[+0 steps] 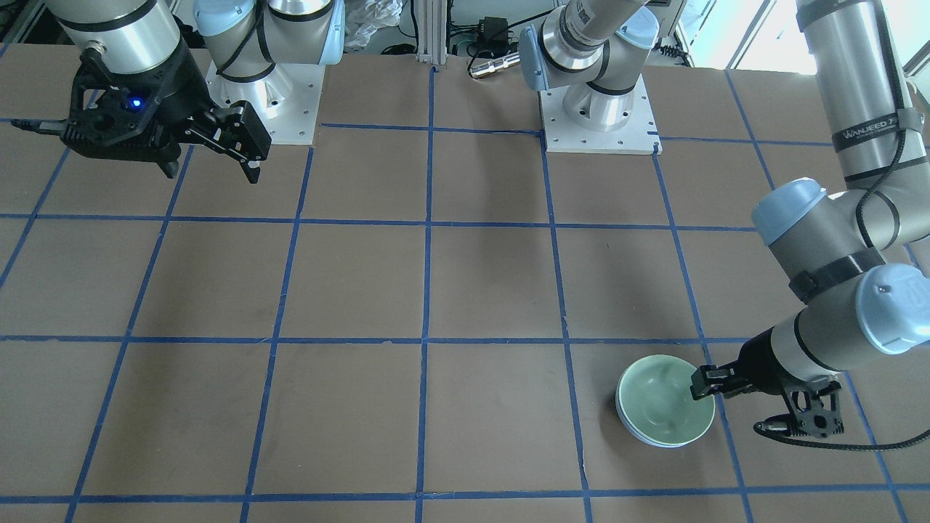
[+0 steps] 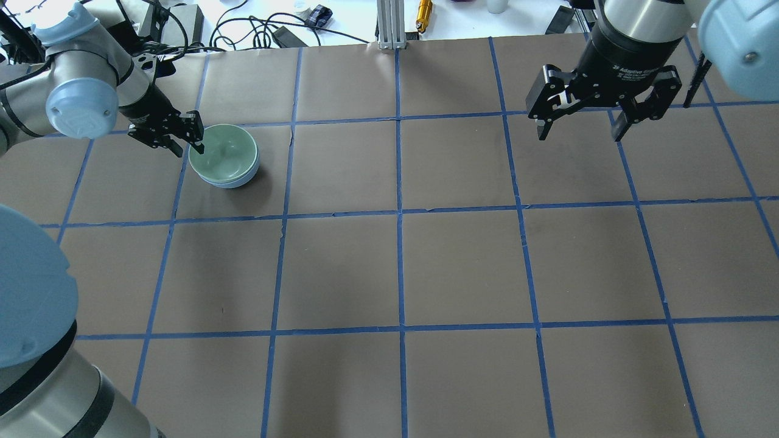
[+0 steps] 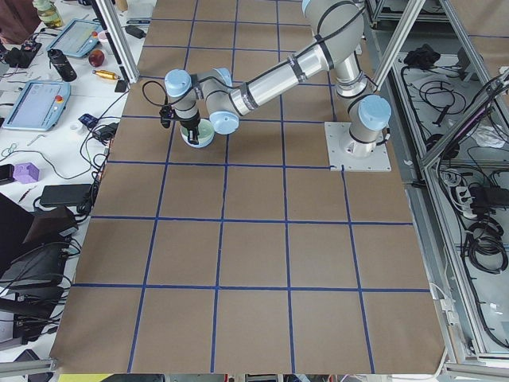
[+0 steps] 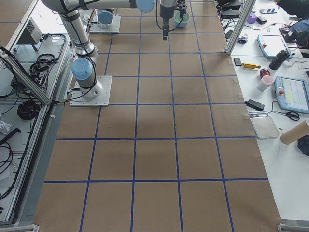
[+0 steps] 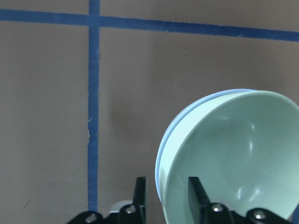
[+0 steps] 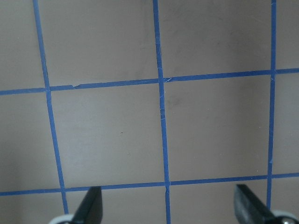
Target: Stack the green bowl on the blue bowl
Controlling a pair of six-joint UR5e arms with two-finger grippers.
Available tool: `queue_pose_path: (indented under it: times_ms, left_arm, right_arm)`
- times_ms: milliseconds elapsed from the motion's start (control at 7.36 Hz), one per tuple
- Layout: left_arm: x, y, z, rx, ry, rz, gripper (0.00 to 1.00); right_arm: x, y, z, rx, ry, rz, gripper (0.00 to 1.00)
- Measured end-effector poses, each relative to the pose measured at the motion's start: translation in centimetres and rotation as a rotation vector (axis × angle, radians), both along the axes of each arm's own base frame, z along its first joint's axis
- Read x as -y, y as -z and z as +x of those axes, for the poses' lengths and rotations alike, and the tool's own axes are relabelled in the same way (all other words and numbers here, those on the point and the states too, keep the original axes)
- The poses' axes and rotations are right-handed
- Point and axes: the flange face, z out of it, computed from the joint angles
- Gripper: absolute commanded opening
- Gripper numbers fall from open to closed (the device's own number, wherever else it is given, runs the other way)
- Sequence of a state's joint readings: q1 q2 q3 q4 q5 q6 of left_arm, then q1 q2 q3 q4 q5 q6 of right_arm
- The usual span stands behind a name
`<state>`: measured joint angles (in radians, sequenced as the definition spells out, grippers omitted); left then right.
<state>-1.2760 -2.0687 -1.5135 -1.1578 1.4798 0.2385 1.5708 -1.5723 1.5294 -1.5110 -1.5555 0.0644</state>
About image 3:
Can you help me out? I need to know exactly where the yellow brass cylinder tool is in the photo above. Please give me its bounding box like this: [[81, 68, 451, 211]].
[[91, 70, 120, 80]]

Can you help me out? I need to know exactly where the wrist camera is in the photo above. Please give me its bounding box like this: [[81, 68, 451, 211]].
[[159, 104, 174, 129]]

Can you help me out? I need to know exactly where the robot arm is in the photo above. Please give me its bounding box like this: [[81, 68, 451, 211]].
[[335, 52, 392, 158], [161, 1, 366, 146]]

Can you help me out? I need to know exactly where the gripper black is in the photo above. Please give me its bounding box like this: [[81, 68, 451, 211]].
[[180, 115, 200, 144]]

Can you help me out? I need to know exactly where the green bowl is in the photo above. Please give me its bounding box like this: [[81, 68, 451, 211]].
[[180, 119, 215, 136]]

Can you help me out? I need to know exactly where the near teach pendant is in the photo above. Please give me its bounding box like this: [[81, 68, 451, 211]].
[[2, 80, 71, 131]]

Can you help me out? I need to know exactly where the black water bottle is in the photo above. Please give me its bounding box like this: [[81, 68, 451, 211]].
[[48, 49, 77, 82]]

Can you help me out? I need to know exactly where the red apple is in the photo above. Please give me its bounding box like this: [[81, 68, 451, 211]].
[[88, 49, 105, 68]]

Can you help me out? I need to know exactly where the teach pendant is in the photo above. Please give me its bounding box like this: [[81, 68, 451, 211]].
[[2, 80, 71, 131], [46, 18, 103, 58]]

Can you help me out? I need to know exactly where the black power adapter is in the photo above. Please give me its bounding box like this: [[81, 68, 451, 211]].
[[39, 184, 91, 208]]

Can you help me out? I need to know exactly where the pink lidded cup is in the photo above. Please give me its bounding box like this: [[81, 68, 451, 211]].
[[98, 30, 109, 49]]

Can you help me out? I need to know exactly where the far teach pendant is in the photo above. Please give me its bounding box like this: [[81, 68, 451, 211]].
[[46, 18, 103, 58]]

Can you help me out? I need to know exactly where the purple plastic box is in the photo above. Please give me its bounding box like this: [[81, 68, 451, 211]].
[[13, 162, 40, 184]]

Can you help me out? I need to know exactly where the aluminium frame post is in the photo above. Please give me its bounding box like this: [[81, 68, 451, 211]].
[[92, 0, 140, 84]]

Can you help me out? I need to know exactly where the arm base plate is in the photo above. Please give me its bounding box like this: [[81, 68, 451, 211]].
[[324, 122, 391, 172]]

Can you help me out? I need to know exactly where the blue bowl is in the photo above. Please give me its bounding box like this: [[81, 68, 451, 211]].
[[181, 131, 214, 149]]

